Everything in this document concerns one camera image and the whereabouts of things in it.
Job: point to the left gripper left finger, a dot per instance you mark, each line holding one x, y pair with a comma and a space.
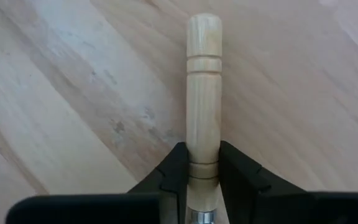
174, 186

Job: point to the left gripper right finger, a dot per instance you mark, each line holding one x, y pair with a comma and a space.
238, 186

